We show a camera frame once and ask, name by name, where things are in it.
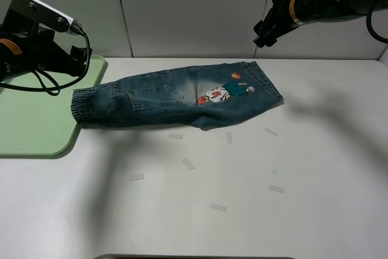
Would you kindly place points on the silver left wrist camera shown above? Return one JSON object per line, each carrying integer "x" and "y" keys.
{"x": 45, "y": 10}

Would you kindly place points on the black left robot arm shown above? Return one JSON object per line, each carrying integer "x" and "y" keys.
{"x": 27, "y": 44}

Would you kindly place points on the clear tape piece left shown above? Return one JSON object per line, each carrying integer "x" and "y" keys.
{"x": 136, "y": 177}

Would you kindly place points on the clear tape piece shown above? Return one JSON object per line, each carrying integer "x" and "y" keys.
{"x": 229, "y": 137}
{"x": 275, "y": 188}
{"x": 176, "y": 136}
{"x": 270, "y": 132}
{"x": 188, "y": 164}
{"x": 136, "y": 177}
{"x": 218, "y": 207}

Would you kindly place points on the light green plastic tray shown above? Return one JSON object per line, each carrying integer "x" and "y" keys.
{"x": 37, "y": 124}

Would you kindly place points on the clear tape piece centre top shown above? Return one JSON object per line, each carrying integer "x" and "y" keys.
{"x": 229, "y": 137}

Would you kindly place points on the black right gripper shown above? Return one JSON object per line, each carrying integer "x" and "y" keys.
{"x": 280, "y": 20}

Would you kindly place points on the clear tape piece upper right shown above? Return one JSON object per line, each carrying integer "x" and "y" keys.
{"x": 270, "y": 132}

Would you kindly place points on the clear tape piece bottom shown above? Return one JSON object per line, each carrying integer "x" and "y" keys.
{"x": 218, "y": 207}

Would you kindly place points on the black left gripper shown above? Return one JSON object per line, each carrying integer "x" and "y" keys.
{"x": 24, "y": 52}

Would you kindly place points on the clear tape piece upper middle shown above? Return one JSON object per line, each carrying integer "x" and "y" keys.
{"x": 176, "y": 136}

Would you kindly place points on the children's blue denim shorts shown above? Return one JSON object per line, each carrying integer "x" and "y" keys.
{"x": 205, "y": 97}

